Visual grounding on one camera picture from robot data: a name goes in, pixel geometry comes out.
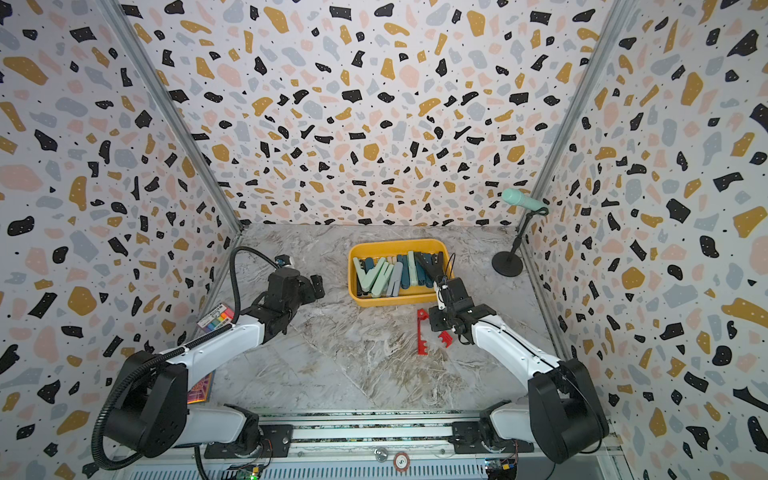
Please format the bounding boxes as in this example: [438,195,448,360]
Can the yellow storage box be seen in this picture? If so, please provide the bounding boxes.
[348,239,449,308]

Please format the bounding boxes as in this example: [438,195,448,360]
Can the red pruning pliers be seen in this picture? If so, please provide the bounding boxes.
[417,309,453,356]

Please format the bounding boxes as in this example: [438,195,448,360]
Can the light green pliers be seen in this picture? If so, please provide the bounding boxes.
[407,251,419,287]
[353,257,386,294]

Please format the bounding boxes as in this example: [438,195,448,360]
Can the grey pliers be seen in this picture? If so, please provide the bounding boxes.
[387,261,403,297]

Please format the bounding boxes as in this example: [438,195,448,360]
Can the pale green pliers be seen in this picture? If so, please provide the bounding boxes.
[371,260,394,298]

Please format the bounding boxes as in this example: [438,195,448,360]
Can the black pliers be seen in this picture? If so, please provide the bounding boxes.
[414,251,448,287]

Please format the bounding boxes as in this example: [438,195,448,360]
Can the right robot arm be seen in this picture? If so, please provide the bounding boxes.
[429,278,609,464]

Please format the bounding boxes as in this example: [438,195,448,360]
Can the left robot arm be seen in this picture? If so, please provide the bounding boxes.
[91,266,325,470]

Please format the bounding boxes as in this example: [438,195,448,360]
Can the highlighter pen pack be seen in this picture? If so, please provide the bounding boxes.
[197,303,234,333]

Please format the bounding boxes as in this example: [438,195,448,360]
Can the pink card pack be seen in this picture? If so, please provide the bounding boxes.
[187,372,215,405]

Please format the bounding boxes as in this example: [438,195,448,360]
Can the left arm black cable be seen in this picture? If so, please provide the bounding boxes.
[89,246,292,480]

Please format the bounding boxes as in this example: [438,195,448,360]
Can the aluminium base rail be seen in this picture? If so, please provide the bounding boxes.
[200,409,634,479]

